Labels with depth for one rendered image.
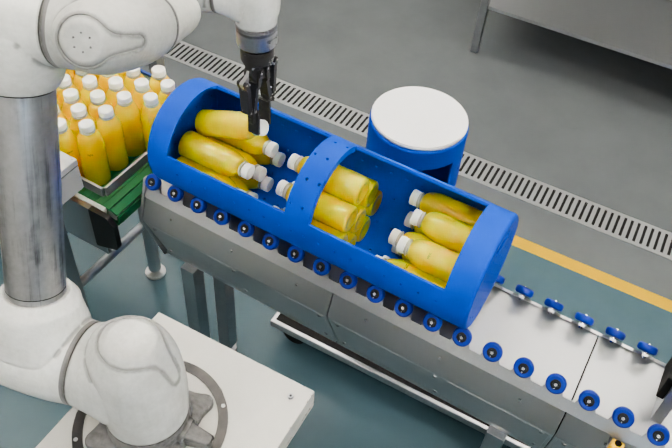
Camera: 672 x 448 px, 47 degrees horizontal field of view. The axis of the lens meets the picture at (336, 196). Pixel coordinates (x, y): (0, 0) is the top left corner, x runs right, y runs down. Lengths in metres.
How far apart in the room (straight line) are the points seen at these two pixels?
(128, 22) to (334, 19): 3.45
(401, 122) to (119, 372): 1.16
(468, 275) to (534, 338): 0.33
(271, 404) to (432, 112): 1.03
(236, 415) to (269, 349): 1.34
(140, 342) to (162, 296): 1.72
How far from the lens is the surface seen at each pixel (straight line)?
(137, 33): 1.08
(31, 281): 1.36
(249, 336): 2.91
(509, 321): 1.89
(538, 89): 4.19
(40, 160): 1.25
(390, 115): 2.18
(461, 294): 1.64
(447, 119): 2.20
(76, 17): 1.06
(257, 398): 1.56
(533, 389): 1.81
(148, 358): 1.32
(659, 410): 1.83
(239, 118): 1.85
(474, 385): 1.86
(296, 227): 1.75
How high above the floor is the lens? 2.41
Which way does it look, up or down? 46 degrees down
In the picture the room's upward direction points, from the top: 5 degrees clockwise
